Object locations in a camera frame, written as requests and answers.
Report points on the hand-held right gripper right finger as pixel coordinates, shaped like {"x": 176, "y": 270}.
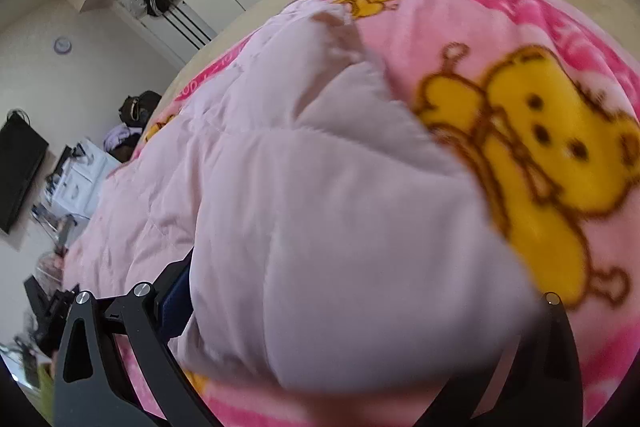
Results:
{"x": 555, "y": 357}

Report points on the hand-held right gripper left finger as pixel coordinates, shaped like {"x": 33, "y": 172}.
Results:
{"x": 175, "y": 302}

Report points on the pink quilted jacket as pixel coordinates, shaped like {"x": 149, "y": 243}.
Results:
{"x": 325, "y": 232}

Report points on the dark clothes pile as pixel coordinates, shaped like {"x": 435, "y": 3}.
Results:
{"x": 122, "y": 153}

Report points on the purple clothes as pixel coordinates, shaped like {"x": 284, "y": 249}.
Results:
{"x": 117, "y": 137}

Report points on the yellow-green cloth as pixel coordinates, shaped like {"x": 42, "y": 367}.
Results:
{"x": 45, "y": 382}

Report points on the white drawer cabinet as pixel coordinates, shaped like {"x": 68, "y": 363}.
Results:
{"x": 80, "y": 187}

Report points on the black television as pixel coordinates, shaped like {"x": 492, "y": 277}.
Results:
{"x": 17, "y": 172}

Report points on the black bag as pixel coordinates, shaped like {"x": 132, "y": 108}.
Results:
{"x": 137, "y": 104}

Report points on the white door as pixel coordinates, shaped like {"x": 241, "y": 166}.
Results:
{"x": 175, "y": 34}

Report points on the pink printed blanket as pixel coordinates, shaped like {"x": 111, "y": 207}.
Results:
{"x": 450, "y": 17}

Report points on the round wall clock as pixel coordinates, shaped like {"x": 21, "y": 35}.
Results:
{"x": 63, "y": 45}

